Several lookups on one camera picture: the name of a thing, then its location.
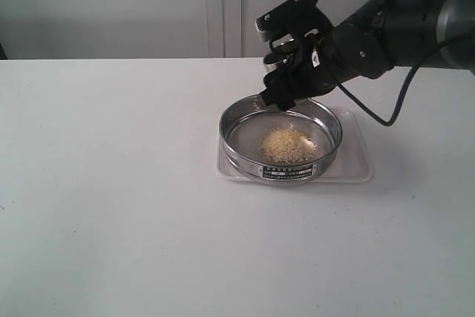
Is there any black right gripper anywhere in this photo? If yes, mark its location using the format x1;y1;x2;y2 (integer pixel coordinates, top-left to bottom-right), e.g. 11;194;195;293
255;0;334;111

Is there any stainless steel cup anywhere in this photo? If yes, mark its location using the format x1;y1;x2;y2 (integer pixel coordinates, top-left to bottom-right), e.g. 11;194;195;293
261;30;302;73

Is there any yellow and white grain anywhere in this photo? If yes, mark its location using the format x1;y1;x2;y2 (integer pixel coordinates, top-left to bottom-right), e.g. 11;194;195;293
260;128;318;163

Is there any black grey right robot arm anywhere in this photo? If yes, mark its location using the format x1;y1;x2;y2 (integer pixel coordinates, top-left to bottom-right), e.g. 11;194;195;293
256;0;474;111

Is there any round steel mesh sieve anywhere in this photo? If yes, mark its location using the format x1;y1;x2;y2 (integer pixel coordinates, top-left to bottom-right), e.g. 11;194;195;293
218;95;343;185

